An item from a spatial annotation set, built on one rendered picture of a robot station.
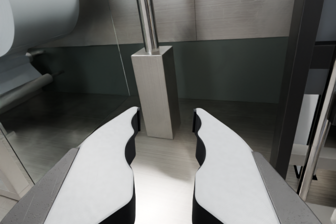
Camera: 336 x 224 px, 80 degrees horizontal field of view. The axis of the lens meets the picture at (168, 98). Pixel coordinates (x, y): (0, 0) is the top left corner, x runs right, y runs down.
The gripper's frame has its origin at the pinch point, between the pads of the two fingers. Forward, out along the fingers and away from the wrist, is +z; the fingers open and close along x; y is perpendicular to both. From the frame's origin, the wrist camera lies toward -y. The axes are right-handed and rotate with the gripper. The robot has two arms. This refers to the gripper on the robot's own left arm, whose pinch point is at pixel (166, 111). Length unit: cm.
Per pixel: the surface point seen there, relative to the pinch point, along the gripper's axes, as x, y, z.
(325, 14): 18.1, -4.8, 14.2
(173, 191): 1.8, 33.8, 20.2
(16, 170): -34, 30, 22
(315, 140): 20.9, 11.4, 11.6
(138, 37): -12, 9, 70
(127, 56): -18, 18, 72
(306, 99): 29.9, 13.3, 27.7
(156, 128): -3, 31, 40
